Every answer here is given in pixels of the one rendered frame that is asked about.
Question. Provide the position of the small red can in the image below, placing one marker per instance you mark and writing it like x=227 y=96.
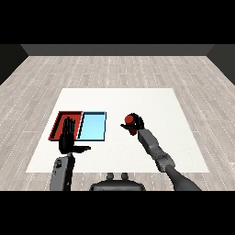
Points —
x=130 y=120

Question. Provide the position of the red shallow open box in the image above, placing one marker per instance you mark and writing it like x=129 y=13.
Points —
x=60 y=126

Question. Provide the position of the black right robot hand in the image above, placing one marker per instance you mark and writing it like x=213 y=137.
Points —
x=139 y=123

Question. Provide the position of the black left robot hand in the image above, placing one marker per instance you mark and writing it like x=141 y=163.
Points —
x=66 y=143

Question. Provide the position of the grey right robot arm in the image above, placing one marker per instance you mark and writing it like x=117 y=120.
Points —
x=162 y=159

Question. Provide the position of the dark grey robot body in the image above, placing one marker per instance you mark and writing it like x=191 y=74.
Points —
x=117 y=184

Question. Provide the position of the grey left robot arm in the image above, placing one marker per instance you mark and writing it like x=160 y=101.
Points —
x=62 y=173

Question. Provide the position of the light blue shallow open box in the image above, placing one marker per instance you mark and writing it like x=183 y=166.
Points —
x=92 y=126

